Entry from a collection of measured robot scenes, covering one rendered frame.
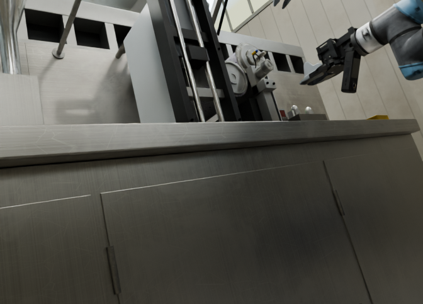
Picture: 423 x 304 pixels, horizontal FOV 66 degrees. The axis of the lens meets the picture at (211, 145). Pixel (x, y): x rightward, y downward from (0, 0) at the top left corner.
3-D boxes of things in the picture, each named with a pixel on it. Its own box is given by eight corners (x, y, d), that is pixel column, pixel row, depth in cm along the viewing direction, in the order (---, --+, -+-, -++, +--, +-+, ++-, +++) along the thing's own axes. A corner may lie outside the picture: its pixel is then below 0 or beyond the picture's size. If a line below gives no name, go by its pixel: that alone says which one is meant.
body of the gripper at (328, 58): (327, 52, 102) (362, 29, 93) (337, 77, 100) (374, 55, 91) (313, 49, 97) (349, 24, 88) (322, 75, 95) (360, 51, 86)
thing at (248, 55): (244, 50, 110) (257, 46, 115) (240, 53, 111) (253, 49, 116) (255, 69, 110) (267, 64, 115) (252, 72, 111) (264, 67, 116)
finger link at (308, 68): (295, 70, 105) (321, 55, 99) (301, 87, 103) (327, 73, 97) (290, 69, 103) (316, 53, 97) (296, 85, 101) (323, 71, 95)
